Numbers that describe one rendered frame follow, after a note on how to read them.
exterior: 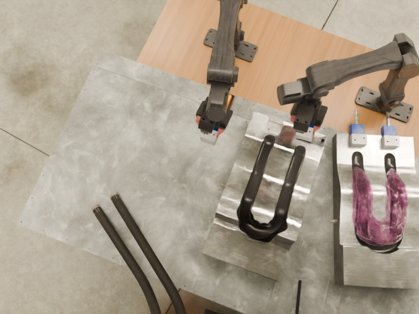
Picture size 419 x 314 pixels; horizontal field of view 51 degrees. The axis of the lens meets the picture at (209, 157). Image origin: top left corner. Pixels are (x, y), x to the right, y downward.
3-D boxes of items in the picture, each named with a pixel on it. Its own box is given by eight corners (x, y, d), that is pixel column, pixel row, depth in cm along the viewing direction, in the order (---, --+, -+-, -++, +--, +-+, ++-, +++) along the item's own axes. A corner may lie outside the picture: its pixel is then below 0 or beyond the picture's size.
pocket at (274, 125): (268, 119, 153) (269, 116, 150) (282, 124, 153) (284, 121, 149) (264, 131, 152) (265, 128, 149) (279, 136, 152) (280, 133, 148)
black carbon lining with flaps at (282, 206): (264, 134, 150) (267, 125, 141) (309, 150, 149) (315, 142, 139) (229, 231, 142) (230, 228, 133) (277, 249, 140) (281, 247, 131)
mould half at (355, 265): (332, 137, 157) (340, 128, 146) (406, 141, 156) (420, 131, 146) (334, 284, 144) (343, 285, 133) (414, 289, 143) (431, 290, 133)
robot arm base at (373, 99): (417, 116, 150) (423, 98, 152) (360, 94, 153) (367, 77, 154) (407, 123, 158) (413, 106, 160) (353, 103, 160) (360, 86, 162)
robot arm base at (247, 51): (253, 52, 157) (260, 36, 159) (201, 33, 160) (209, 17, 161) (251, 63, 165) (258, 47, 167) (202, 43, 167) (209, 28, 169)
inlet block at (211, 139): (214, 105, 149) (214, 99, 144) (228, 110, 148) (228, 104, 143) (200, 141, 146) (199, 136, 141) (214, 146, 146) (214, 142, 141)
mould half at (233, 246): (251, 119, 159) (254, 106, 146) (321, 144, 156) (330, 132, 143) (202, 253, 147) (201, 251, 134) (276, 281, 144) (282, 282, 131)
